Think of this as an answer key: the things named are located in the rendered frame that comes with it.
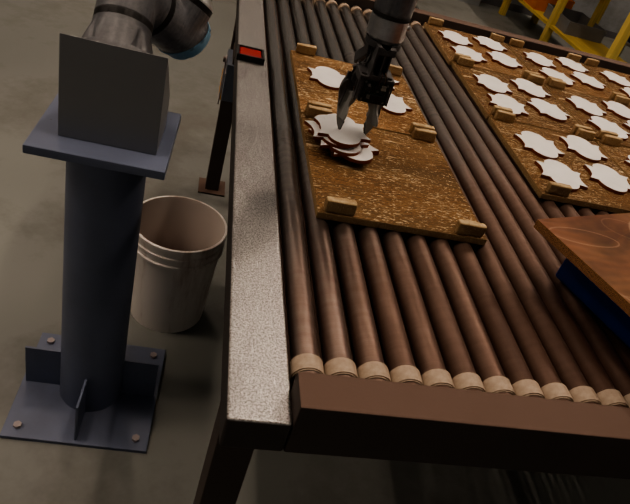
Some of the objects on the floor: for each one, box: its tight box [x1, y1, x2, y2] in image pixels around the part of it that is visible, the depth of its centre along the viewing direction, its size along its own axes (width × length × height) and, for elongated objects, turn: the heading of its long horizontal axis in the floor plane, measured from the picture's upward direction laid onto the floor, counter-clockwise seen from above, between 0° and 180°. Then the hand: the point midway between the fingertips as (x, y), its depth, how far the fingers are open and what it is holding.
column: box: [0, 94, 181, 454], centre depth 156 cm, size 38×38×87 cm
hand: (353, 125), depth 133 cm, fingers open, 5 cm apart
